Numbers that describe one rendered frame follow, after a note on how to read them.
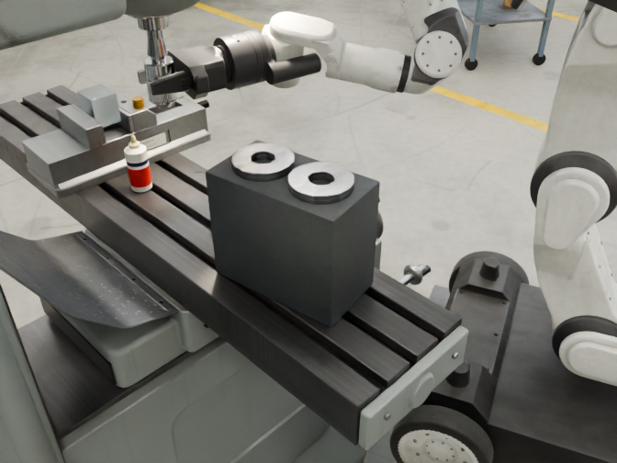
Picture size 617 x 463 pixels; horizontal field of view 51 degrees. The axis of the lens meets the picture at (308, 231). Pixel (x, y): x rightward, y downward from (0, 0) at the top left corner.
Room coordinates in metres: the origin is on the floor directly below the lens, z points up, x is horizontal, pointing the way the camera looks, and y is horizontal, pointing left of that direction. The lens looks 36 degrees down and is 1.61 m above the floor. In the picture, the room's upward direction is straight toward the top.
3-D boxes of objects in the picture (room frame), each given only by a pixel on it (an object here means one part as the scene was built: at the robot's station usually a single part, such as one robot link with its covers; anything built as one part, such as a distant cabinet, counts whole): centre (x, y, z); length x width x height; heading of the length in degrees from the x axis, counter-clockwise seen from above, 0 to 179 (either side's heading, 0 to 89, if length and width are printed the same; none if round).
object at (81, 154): (1.19, 0.38, 1.01); 0.35 x 0.15 x 0.11; 132
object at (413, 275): (1.27, -0.24, 0.53); 0.22 x 0.06 x 0.06; 135
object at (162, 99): (1.00, 0.24, 1.19); 0.05 x 0.05 x 0.06
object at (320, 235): (0.79, 0.02, 1.05); 0.22 x 0.12 x 0.20; 55
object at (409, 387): (1.04, 0.28, 0.91); 1.24 x 0.23 x 0.08; 45
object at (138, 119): (1.20, 0.36, 1.04); 0.12 x 0.06 x 0.04; 42
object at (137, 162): (1.06, 0.32, 1.01); 0.04 x 0.04 x 0.11
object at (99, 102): (1.17, 0.40, 1.07); 0.06 x 0.05 x 0.06; 42
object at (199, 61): (1.04, 0.16, 1.19); 0.13 x 0.12 x 0.10; 32
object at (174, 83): (0.97, 0.22, 1.19); 0.06 x 0.02 x 0.03; 122
